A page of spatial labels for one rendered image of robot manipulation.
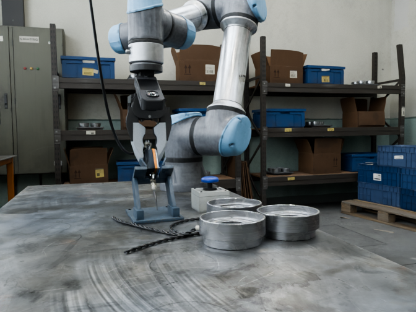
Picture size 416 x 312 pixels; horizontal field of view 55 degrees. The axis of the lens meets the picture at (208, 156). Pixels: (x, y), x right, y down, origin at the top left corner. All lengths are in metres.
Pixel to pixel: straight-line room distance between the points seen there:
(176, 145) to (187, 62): 3.17
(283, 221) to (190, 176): 0.56
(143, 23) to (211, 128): 0.38
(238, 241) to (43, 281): 0.26
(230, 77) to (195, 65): 3.15
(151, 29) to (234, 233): 0.47
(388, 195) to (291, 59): 1.83
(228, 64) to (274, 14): 4.19
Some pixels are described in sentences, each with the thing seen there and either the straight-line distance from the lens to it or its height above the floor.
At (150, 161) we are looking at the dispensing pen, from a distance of 0.83.
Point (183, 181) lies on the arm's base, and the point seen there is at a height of 0.83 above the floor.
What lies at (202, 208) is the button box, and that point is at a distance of 0.86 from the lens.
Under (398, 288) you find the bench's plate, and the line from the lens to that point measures 0.51.
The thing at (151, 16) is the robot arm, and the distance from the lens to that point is 0.88.
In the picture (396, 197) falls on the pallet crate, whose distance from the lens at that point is 4.65.
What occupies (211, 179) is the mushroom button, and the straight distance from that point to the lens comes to 0.88.
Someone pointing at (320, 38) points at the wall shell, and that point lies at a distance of 5.60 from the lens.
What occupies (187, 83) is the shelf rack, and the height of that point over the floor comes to 1.47.
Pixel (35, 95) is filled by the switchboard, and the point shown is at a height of 1.36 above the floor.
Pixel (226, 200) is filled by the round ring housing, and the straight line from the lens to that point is 0.81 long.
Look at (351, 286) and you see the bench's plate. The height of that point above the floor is 0.80.
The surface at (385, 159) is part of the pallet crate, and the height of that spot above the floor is 0.65.
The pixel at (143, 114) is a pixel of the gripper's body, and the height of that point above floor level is 1.01.
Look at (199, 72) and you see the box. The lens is 4.31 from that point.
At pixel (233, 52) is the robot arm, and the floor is 1.21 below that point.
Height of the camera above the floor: 0.98
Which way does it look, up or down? 4 degrees down
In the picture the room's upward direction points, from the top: 1 degrees counter-clockwise
